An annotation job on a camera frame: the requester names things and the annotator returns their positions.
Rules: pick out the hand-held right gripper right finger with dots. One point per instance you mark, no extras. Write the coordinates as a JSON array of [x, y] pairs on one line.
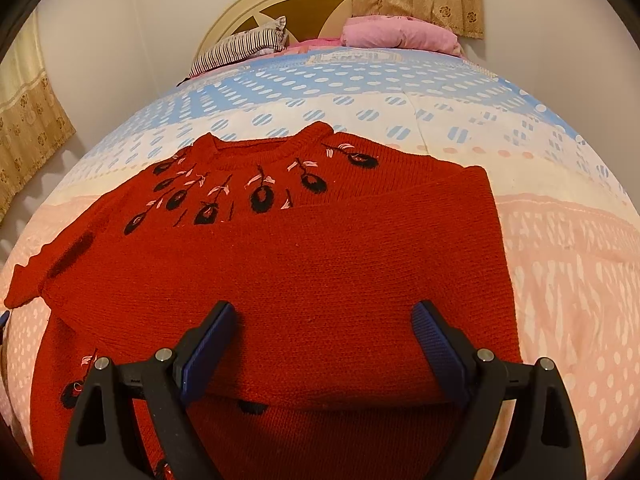
[[440, 352]]

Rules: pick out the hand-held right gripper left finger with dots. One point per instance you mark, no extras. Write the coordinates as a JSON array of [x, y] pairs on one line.
[[210, 352]]

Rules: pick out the striped pillow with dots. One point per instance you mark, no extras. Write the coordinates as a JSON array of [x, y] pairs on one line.
[[235, 47]]

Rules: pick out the cream wooden headboard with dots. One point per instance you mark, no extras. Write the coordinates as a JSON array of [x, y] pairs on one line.
[[225, 15]]

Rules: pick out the red knitted sweater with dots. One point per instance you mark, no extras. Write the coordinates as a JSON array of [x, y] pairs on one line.
[[300, 260]]

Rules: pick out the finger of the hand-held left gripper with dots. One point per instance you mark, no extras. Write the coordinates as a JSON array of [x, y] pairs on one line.
[[3, 322]]

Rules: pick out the dotted pastel bed blanket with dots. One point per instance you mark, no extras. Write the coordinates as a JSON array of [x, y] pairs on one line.
[[575, 285]]

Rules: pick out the pink pillow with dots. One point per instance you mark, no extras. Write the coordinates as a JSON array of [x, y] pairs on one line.
[[400, 35]]

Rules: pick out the pink bed sheet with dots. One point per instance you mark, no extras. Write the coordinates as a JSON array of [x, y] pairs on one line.
[[315, 44]]

